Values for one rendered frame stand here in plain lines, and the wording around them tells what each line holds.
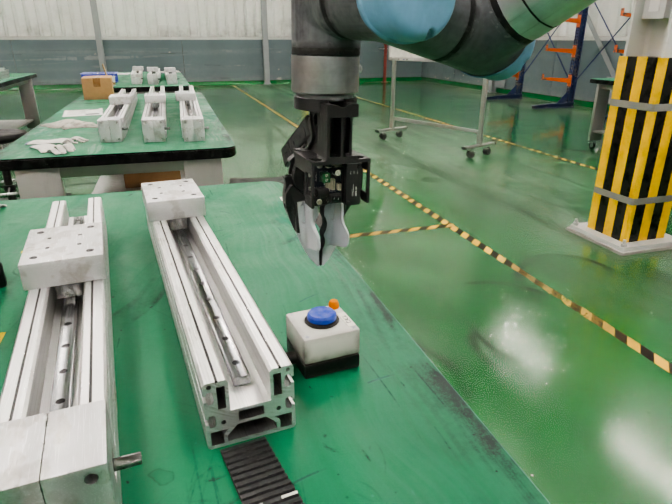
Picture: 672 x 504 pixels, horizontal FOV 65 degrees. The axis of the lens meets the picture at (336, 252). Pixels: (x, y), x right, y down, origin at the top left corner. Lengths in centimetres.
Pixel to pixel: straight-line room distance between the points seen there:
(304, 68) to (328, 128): 7
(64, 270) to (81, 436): 37
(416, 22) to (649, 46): 333
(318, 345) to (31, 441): 33
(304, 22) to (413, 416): 46
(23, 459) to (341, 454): 30
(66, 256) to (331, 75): 48
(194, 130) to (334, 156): 188
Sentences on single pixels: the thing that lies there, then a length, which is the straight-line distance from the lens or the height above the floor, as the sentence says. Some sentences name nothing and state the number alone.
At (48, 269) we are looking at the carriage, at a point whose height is 89.
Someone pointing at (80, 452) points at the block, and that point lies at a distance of 52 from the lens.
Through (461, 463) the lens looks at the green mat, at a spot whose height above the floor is 78.
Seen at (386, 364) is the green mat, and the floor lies 78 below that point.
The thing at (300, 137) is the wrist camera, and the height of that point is 109.
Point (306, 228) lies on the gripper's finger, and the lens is 66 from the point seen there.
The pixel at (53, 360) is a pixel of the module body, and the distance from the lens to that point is 76.
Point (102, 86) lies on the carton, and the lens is 440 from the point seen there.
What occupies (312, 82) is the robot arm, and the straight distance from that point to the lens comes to 59.
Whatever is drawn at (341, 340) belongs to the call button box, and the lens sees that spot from 71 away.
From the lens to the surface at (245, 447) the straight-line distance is 63.
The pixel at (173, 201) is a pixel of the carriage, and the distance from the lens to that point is 109.
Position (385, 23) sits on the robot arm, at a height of 121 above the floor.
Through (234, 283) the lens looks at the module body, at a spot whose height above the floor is 86.
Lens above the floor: 120
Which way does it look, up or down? 22 degrees down
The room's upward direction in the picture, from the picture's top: straight up
